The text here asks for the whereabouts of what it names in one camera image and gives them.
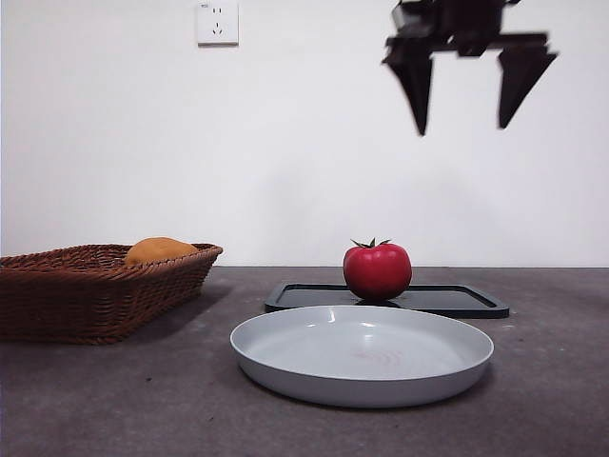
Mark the black rectangular tray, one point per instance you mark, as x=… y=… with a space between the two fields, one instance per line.
x=452 y=300

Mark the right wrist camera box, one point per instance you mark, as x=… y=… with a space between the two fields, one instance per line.
x=411 y=19

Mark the red tomato with green stem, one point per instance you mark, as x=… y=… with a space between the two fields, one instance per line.
x=377 y=271

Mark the grey round plate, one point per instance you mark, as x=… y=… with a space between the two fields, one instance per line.
x=361 y=352

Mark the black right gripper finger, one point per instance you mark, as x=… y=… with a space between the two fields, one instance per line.
x=415 y=81
x=518 y=81

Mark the round orange-yellow fruit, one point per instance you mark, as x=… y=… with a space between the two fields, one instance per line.
x=159 y=250

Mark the brown wicker basket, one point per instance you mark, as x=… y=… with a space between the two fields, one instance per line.
x=95 y=304

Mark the white wall power socket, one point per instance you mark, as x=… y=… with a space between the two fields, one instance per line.
x=219 y=24

